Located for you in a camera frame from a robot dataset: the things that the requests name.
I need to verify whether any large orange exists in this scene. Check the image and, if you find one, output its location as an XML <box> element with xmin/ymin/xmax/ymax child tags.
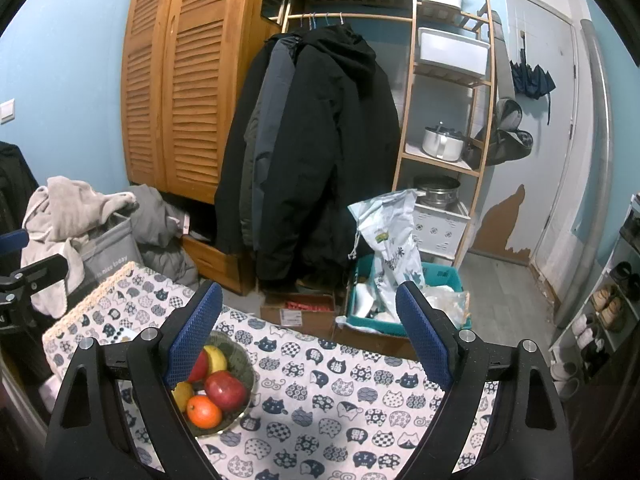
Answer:
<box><xmin>186</xmin><ymin>396</ymin><xmax>224</xmax><ymax>430</ymax></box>

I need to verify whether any red apple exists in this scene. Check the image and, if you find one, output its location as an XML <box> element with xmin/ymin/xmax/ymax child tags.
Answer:
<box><xmin>204</xmin><ymin>370</ymin><xmax>248</xmax><ymax>413</ymax></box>
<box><xmin>186</xmin><ymin>350</ymin><xmax>209</xmax><ymax>384</ymax></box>

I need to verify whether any yellow green pear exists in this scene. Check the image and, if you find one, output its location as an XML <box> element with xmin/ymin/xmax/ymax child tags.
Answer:
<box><xmin>203</xmin><ymin>344</ymin><xmax>228</xmax><ymax>375</ymax></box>

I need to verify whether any grey clothes pile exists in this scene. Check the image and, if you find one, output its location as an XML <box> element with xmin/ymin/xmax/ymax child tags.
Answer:
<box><xmin>21</xmin><ymin>176</ymin><xmax>198</xmax><ymax>320</ymax></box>

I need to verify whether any grey laundry basket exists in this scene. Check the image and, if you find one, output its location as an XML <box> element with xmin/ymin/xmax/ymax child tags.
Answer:
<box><xmin>67</xmin><ymin>212</ymin><xmax>142</xmax><ymax>309</ymax></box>

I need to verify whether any yellow mango on plate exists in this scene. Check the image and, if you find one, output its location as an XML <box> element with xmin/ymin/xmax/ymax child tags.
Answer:
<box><xmin>171</xmin><ymin>382</ymin><xmax>194</xmax><ymax>413</ymax></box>

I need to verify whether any clear plastic bag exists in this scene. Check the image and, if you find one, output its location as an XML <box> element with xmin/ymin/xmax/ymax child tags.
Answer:
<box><xmin>422</xmin><ymin>285</ymin><xmax>470</xmax><ymax>328</ymax></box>

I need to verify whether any shoe rack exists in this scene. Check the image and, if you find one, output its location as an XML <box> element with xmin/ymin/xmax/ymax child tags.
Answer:
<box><xmin>550</xmin><ymin>194</ymin><xmax>639</xmax><ymax>402</ymax></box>

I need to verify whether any grey green patterned plate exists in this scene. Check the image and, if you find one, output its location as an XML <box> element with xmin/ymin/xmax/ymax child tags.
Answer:
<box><xmin>171</xmin><ymin>330</ymin><xmax>255</xmax><ymax>437</ymax></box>

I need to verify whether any teal cardboard tray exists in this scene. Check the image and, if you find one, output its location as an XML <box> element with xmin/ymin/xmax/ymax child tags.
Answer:
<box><xmin>346</xmin><ymin>256</ymin><xmax>472</xmax><ymax>337</ymax></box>

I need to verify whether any cat pattern tablecloth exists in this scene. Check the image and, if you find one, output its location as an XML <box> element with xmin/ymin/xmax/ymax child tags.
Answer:
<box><xmin>41</xmin><ymin>260</ymin><xmax>501</xmax><ymax>480</ymax></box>

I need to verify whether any white patterned storage box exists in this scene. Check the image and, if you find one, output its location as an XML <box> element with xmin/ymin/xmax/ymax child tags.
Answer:
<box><xmin>413</xmin><ymin>202</ymin><xmax>471</xmax><ymax>261</ymax></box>

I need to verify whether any white rice bag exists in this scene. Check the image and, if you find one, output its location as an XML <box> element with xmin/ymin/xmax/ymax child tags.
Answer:
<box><xmin>348</xmin><ymin>188</ymin><xmax>426</xmax><ymax>324</ymax></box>

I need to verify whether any steel pot lower shelf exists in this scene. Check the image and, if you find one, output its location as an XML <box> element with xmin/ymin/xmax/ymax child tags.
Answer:
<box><xmin>413</xmin><ymin>176</ymin><xmax>460</xmax><ymax>209</ymax></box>

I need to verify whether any grey hanging bag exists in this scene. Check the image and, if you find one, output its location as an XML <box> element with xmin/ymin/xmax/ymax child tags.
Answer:
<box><xmin>485</xmin><ymin>98</ymin><xmax>534</xmax><ymax>166</ymax></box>

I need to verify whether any wooden louvered wardrobe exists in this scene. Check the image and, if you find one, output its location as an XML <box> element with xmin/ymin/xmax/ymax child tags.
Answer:
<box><xmin>120</xmin><ymin>0</ymin><xmax>278</xmax><ymax>203</ymax></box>

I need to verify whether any wooden shelf rack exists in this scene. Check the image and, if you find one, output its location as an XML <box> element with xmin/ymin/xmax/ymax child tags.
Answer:
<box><xmin>278</xmin><ymin>0</ymin><xmax>504</xmax><ymax>268</ymax></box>

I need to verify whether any black hanging coat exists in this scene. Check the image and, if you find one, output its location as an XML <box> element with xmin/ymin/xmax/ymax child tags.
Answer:
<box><xmin>214</xmin><ymin>24</ymin><xmax>400</xmax><ymax>292</ymax></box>

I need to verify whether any dark blue folded umbrella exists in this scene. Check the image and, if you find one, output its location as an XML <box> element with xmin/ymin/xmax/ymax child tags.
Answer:
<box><xmin>510</xmin><ymin>46</ymin><xmax>556</xmax><ymax>124</ymax></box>

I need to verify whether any white storage bin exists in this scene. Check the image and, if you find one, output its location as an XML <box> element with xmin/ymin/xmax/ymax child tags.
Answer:
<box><xmin>418</xmin><ymin>27</ymin><xmax>490</xmax><ymax>78</ymax></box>

